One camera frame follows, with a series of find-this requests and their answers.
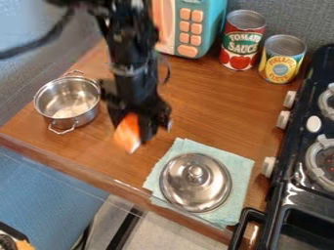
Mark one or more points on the red tomato sauce can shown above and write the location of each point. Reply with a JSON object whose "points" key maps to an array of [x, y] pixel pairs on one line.
{"points": [[241, 42]]}

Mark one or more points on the toy stove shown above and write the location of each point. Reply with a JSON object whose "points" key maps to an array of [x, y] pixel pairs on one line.
{"points": [[304, 169]]}

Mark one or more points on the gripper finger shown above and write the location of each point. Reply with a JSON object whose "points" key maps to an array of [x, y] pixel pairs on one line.
{"points": [[115, 116], [148, 128]]}

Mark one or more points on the orange toy sushi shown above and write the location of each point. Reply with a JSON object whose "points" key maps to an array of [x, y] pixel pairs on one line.
{"points": [[128, 133]]}

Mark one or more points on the silver lid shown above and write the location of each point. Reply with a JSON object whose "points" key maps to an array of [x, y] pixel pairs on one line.
{"points": [[195, 184]]}

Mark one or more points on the yellow pineapple can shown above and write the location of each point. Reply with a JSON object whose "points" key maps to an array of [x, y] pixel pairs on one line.
{"points": [[282, 62]]}

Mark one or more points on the light blue cloth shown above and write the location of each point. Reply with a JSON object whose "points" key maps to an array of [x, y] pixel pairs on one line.
{"points": [[237, 182]]}

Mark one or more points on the toy microwave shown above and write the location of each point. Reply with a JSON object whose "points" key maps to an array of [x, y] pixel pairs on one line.
{"points": [[191, 26]]}

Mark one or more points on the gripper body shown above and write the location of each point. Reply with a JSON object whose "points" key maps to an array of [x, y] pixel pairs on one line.
{"points": [[135, 91]]}

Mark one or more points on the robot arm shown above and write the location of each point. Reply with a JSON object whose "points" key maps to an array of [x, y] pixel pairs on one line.
{"points": [[130, 35]]}

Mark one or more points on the silver pot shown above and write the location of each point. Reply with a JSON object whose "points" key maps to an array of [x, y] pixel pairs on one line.
{"points": [[67, 102]]}

